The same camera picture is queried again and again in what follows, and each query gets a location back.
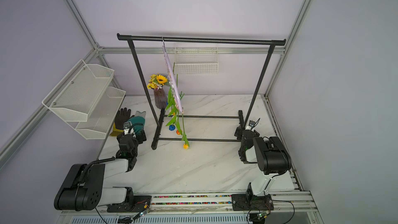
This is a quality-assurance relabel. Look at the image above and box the purple clip hanger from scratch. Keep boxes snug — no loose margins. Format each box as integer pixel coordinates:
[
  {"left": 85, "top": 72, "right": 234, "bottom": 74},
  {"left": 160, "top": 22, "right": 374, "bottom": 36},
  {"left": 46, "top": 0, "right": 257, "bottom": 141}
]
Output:
[{"left": 161, "top": 37, "right": 183, "bottom": 113}]

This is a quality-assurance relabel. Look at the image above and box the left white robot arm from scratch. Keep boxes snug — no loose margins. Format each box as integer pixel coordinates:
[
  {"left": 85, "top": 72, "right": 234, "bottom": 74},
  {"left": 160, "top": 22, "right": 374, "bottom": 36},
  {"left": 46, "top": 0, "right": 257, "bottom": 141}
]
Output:
[{"left": 54, "top": 130, "right": 152, "bottom": 213}]

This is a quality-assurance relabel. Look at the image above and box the purple ribbed glass vase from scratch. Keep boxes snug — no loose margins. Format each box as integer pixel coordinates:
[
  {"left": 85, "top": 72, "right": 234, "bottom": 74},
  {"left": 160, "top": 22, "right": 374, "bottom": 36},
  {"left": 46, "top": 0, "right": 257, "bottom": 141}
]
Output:
[{"left": 153, "top": 88, "right": 168, "bottom": 109}]

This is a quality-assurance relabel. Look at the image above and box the black clothes rack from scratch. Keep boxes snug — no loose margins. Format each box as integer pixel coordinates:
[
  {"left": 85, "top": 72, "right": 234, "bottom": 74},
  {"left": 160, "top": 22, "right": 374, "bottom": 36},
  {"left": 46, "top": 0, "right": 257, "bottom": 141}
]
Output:
[{"left": 117, "top": 34, "right": 287, "bottom": 150}]

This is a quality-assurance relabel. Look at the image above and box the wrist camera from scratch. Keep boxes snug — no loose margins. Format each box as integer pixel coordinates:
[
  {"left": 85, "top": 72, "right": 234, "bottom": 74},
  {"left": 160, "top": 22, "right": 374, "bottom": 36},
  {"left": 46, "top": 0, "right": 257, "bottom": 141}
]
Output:
[
  {"left": 123, "top": 121, "right": 132, "bottom": 135},
  {"left": 245, "top": 118, "right": 261, "bottom": 131}
]

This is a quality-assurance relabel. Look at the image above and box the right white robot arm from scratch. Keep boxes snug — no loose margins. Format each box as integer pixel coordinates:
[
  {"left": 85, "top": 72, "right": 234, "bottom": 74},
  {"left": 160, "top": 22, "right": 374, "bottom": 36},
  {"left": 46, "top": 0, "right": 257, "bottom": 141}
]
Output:
[{"left": 235, "top": 127, "right": 295, "bottom": 197}]

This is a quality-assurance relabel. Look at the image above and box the green rubber work glove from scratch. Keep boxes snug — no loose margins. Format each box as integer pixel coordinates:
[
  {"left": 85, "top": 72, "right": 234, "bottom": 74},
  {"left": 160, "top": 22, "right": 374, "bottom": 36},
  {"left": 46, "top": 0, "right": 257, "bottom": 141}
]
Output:
[{"left": 128, "top": 111, "right": 146, "bottom": 135}]

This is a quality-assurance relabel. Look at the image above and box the white mesh shelf basket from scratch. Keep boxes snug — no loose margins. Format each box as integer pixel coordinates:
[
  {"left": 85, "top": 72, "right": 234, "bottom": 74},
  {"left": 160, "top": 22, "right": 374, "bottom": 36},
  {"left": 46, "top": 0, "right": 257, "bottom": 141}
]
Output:
[{"left": 42, "top": 60, "right": 125, "bottom": 140}]

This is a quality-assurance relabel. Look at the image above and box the black and yellow glove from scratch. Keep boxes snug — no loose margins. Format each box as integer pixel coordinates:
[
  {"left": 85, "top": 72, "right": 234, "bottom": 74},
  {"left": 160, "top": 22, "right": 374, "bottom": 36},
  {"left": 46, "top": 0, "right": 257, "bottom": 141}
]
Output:
[{"left": 110, "top": 107, "right": 132, "bottom": 136}]

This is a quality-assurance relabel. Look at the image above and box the white tulip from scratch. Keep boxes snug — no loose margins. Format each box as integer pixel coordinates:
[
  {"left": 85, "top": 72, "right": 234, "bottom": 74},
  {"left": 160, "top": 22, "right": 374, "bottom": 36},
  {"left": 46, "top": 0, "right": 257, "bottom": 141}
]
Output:
[{"left": 166, "top": 73, "right": 179, "bottom": 113}]

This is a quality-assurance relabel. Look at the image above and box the blue tulip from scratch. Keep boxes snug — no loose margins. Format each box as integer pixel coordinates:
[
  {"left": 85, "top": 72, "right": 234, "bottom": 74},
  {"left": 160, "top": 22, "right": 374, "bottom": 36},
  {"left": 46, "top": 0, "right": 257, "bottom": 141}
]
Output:
[{"left": 166, "top": 109, "right": 178, "bottom": 131}]

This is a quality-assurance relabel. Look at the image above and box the white wire wall basket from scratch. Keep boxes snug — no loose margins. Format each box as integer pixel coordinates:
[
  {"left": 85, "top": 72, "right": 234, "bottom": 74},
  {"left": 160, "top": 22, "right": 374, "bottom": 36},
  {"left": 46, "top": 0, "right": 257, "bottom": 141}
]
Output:
[{"left": 174, "top": 48, "right": 219, "bottom": 75}]

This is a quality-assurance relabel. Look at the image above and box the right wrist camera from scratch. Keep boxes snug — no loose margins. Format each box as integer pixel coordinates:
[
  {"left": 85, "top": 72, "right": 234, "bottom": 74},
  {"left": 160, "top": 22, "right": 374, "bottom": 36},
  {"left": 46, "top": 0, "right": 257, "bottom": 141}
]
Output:
[{"left": 245, "top": 118, "right": 261, "bottom": 131}]

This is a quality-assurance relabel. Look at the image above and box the metal base rail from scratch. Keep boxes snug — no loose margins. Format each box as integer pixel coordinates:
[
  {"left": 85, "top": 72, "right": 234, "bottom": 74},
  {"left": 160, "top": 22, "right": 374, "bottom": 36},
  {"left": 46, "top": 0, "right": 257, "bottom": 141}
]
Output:
[{"left": 57, "top": 191, "right": 323, "bottom": 224}]

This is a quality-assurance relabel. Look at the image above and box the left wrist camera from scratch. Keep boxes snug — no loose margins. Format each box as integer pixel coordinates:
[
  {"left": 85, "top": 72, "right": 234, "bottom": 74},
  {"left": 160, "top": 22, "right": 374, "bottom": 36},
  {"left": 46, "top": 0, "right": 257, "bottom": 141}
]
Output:
[{"left": 123, "top": 121, "right": 132, "bottom": 135}]

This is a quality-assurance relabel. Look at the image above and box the sunflower bouquet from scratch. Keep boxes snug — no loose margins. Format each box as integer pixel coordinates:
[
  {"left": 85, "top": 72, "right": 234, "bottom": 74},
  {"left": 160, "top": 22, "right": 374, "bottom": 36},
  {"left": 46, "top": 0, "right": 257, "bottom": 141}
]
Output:
[{"left": 147, "top": 74, "right": 170, "bottom": 90}]

